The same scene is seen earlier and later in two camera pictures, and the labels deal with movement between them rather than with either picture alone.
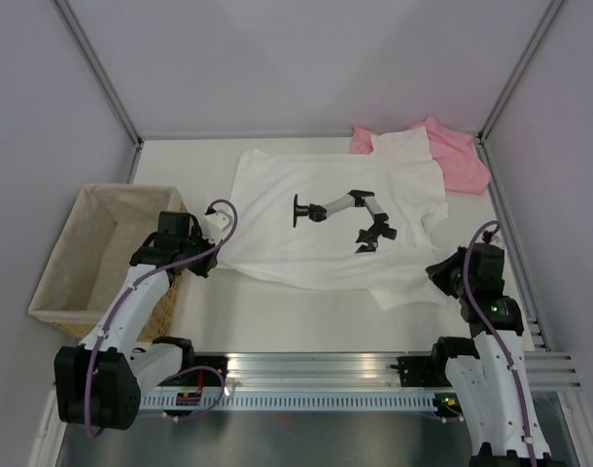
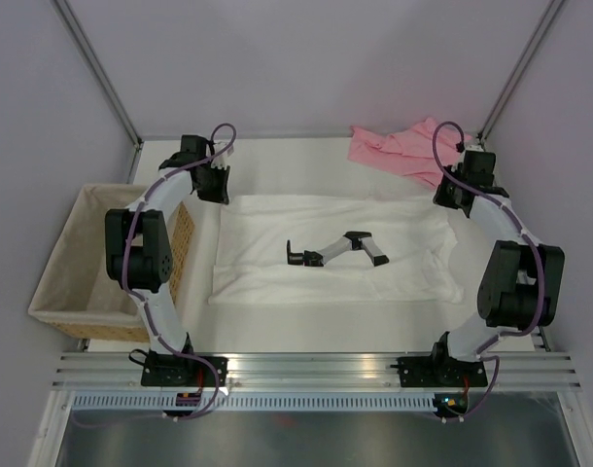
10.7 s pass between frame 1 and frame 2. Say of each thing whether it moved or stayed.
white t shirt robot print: moved
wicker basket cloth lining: stayed
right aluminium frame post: stayed
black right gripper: moved
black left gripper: moved
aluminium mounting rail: stayed
